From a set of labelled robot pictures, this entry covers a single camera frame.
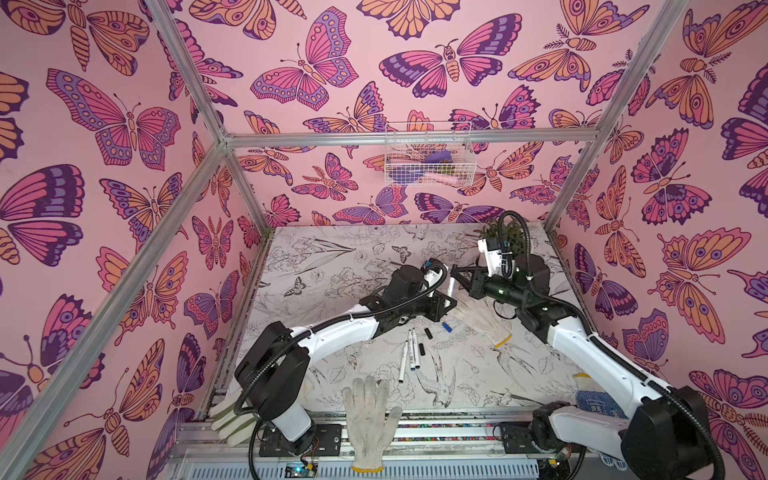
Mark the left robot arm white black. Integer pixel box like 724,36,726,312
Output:
232,259,456,442

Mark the white glove on table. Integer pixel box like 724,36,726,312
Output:
451,294,513,348

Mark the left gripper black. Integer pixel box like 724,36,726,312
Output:
394,288,456,323

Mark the green circuit board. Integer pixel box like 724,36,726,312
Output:
284,462,318,479

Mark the blue dotted glove right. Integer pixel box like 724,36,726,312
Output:
575,390,627,419

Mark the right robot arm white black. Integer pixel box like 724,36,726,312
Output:
451,255,725,479

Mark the white glove front left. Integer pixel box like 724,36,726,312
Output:
208,388,257,447

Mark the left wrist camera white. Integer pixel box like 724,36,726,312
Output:
423,258,449,293

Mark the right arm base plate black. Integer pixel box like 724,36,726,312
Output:
498,422,542,454

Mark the white wire basket on wall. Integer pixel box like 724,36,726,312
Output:
382,127,477,189

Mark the white glove front centre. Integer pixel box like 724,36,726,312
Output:
343,376,402,474

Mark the white potted green plant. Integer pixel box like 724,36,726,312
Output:
479,218,532,255

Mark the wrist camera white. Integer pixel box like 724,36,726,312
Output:
423,258,449,293
477,237,506,276

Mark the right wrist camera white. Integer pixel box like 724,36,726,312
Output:
477,237,506,276

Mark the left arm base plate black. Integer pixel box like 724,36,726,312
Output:
259,424,342,458

